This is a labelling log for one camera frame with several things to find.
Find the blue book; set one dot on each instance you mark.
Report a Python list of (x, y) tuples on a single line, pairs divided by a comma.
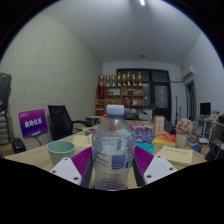
[(145, 137)]

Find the wooden shelf unit with trophies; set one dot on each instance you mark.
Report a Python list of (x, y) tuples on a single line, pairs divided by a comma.
[(133, 95)]

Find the pale green cup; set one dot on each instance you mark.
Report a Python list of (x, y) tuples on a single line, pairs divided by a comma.
[(60, 153)]

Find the clear plastic water bottle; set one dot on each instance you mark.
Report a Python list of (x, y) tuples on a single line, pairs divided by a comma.
[(113, 150)]

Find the white wall air conditioner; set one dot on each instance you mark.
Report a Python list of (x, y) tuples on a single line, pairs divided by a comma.
[(188, 72)]

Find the pink flowers in white pot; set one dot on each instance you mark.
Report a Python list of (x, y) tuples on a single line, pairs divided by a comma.
[(184, 131)]

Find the dark framed glass door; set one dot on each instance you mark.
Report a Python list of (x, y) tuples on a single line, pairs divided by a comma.
[(160, 95)]

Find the orange book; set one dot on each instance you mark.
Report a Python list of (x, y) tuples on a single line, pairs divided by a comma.
[(164, 139)]

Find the silver ribbed suitcase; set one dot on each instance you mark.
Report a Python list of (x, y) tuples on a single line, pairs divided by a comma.
[(4, 128)]

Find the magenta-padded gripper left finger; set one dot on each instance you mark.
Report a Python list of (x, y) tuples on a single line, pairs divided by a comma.
[(66, 170)]

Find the purple sign board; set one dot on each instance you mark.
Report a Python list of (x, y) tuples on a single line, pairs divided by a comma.
[(32, 122)]

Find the black office chair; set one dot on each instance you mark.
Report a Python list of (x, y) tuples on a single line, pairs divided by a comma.
[(60, 123)]

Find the black computer monitor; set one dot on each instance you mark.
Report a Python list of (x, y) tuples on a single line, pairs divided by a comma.
[(205, 108)]

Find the teal book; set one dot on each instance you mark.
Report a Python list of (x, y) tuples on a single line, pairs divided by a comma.
[(146, 148)]

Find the pink box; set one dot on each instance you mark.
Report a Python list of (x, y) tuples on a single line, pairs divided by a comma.
[(141, 128)]

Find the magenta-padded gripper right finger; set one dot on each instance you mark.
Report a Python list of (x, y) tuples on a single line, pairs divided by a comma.
[(158, 168)]

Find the orange standing box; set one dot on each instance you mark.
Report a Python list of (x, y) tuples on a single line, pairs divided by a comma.
[(159, 125)]

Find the yellow paper envelope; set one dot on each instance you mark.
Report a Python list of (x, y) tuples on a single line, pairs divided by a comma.
[(81, 140), (175, 155)]

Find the ceiling tube light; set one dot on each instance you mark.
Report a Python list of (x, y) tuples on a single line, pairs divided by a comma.
[(142, 2)]

